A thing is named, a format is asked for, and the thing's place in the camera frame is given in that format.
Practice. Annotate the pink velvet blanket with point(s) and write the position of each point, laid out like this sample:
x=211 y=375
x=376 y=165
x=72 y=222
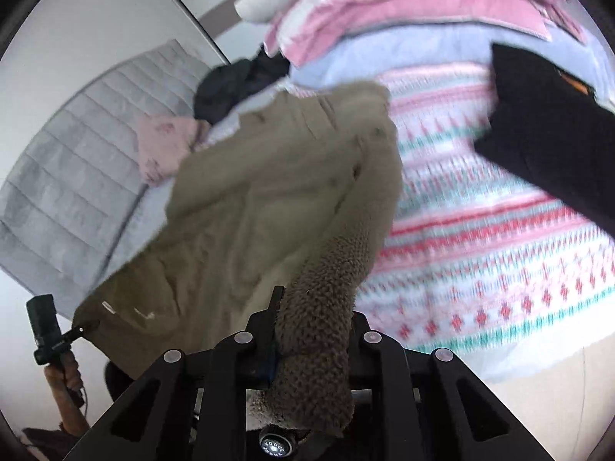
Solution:
x=408 y=5

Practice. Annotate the person's left hand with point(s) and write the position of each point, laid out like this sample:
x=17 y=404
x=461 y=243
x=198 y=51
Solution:
x=65 y=369

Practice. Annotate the black crumpled garment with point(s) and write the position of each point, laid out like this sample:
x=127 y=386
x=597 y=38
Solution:
x=226 y=86

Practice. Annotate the patterned bed blanket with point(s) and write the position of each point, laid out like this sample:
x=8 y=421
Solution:
x=480 y=273

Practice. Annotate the pink floral cloth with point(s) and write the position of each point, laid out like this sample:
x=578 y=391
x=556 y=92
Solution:
x=163 y=149

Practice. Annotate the grey quilted headboard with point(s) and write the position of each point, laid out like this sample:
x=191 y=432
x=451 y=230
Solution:
x=72 y=177

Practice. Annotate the black garment with orange tag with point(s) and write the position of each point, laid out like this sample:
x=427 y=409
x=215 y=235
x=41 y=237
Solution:
x=543 y=144

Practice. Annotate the person's left forearm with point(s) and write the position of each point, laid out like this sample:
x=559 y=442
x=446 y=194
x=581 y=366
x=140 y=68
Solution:
x=69 y=413

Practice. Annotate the light blue fluffy blanket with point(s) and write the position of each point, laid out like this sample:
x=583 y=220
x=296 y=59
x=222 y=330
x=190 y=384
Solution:
x=384 y=53

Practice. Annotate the dark cloth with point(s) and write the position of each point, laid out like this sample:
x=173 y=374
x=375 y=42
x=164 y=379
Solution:
x=45 y=444

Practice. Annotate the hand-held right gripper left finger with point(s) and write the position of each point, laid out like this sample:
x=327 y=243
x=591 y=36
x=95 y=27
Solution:
x=216 y=384

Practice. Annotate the olive green fleece jacket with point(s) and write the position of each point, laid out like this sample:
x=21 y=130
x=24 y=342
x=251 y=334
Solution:
x=250 y=192

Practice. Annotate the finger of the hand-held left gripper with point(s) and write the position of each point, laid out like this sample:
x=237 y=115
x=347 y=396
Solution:
x=79 y=332

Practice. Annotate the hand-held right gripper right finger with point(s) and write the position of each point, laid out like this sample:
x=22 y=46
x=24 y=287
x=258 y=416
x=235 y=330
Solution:
x=408 y=394

